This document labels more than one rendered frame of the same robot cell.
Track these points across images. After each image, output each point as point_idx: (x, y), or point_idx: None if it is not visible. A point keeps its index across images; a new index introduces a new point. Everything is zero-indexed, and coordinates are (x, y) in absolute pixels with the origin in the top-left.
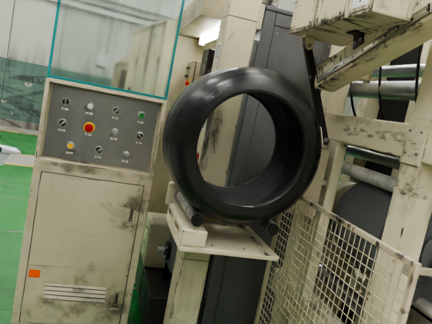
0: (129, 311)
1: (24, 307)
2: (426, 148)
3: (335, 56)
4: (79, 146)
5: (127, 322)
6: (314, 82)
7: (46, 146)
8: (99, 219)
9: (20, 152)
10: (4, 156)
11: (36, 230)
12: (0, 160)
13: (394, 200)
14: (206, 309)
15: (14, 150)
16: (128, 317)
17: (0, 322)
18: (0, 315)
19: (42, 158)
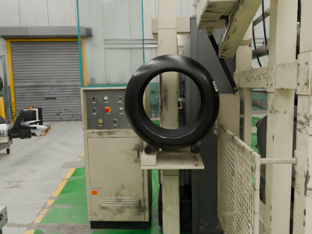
0: (157, 211)
1: (93, 211)
2: (276, 78)
3: (221, 35)
4: (104, 120)
5: (154, 217)
6: (218, 54)
7: (88, 123)
8: (121, 159)
9: (47, 127)
10: (39, 130)
11: (91, 169)
12: (38, 133)
13: (268, 118)
14: (192, 205)
15: (43, 126)
16: (155, 214)
17: (86, 220)
18: (87, 217)
19: (87, 130)
